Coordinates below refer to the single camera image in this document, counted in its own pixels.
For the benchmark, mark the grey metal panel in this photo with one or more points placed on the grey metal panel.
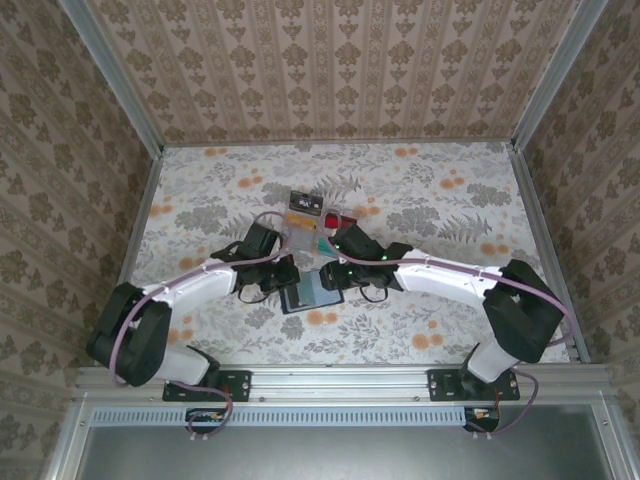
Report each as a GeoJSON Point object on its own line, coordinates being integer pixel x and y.
{"type": "Point", "coordinates": [340, 455]}

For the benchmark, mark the clear plastic card tray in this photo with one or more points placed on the clear plastic card tray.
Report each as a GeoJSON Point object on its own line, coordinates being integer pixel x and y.
{"type": "Point", "coordinates": [305, 230]}

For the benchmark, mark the aluminium side rail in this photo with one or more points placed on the aluminium side rail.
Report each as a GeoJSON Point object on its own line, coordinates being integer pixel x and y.
{"type": "Point", "coordinates": [140, 220]}
{"type": "Point", "coordinates": [539, 220]}

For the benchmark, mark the floral patterned table cover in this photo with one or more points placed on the floral patterned table cover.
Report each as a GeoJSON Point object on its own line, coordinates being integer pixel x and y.
{"type": "Point", "coordinates": [350, 340]}

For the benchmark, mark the navy leather card holder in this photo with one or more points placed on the navy leather card holder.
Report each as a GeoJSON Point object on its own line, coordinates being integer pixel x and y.
{"type": "Point", "coordinates": [312, 297]}

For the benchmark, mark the silver credit card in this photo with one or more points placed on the silver credit card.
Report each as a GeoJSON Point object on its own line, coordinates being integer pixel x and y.
{"type": "Point", "coordinates": [300, 239]}

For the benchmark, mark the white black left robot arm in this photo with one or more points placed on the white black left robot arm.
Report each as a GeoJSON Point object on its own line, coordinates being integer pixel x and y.
{"type": "Point", "coordinates": [195, 285]}

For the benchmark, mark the red credit card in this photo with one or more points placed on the red credit card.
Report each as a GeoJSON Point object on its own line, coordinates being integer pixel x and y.
{"type": "Point", "coordinates": [345, 221]}

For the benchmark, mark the long aluminium base rail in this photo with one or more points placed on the long aluminium base rail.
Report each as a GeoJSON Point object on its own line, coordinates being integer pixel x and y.
{"type": "Point", "coordinates": [340, 382]}

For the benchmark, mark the black credit card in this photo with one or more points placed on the black credit card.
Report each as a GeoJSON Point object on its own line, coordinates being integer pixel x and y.
{"type": "Point", "coordinates": [306, 202]}

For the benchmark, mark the aluminium frame post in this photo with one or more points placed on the aluminium frame post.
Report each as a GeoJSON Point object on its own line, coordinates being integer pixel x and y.
{"type": "Point", "coordinates": [119, 80]}
{"type": "Point", "coordinates": [554, 75]}

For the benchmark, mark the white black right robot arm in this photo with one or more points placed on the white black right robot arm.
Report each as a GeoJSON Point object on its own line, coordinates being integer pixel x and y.
{"type": "Point", "coordinates": [440, 280]}

